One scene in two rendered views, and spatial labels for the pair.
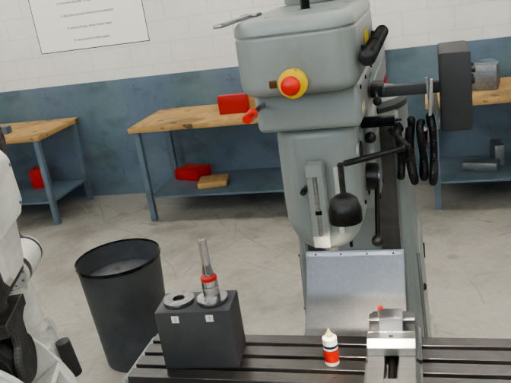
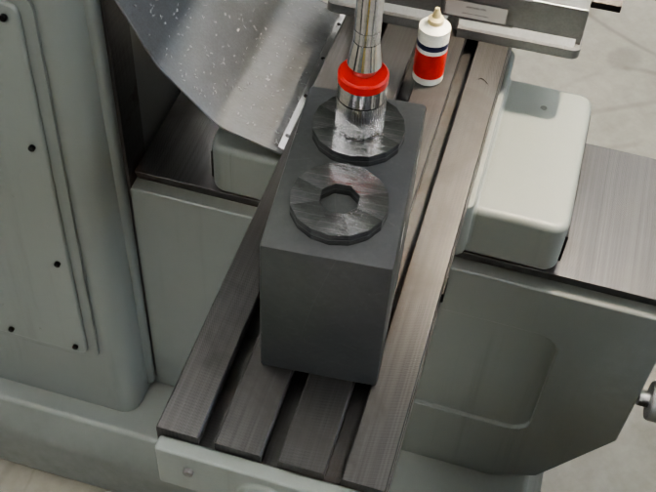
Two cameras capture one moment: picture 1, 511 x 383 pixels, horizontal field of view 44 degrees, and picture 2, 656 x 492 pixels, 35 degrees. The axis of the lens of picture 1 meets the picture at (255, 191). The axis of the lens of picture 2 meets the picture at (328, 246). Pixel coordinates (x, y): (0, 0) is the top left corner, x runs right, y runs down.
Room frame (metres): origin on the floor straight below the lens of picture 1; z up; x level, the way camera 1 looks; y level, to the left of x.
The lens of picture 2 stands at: (1.69, 0.89, 1.81)
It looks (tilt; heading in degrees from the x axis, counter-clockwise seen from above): 50 degrees down; 266
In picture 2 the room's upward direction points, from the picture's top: 4 degrees clockwise
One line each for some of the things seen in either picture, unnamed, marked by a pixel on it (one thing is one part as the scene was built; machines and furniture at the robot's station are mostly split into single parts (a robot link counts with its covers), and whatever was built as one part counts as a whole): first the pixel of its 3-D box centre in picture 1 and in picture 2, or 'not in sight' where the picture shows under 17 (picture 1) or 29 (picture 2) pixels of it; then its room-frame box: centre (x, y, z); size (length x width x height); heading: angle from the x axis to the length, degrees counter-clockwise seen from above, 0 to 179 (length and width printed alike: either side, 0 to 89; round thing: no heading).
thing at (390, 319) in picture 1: (391, 323); not in sight; (1.47, -0.31, 1.05); 0.06 x 0.05 x 0.06; 75
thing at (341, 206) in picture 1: (344, 207); not in sight; (1.27, -0.18, 1.48); 0.07 x 0.07 x 0.06
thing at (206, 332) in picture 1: (201, 327); (344, 230); (1.63, 0.22, 1.04); 0.22 x 0.12 x 0.20; 78
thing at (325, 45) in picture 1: (310, 42); not in sight; (1.53, -0.18, 1.81); 0.47 x 0.26 x 0.16; 163
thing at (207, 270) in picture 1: (204, 257); (368, 20); (1.62, 0.17, 1.26); 0.03 x 0.03 x 0.11
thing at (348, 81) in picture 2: (208, 277); (363, 74); (1.62, 0.17, 1.20); 0.05 x 0.05 x 0.01
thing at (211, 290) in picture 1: (210, 287); (360, 102); (1.62, 0.17, 1.17); 0.05 x 0.05 x 0.06
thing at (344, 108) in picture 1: (318, 93); not in sight; (1.55, -0.19, 1.68); 0.34 x 0.24 x 0.10; 163
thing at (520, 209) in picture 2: not in sight; (405, 135); (1.51, -0.18, 0.80); 0.50 x 0.35 x 0.12; 163
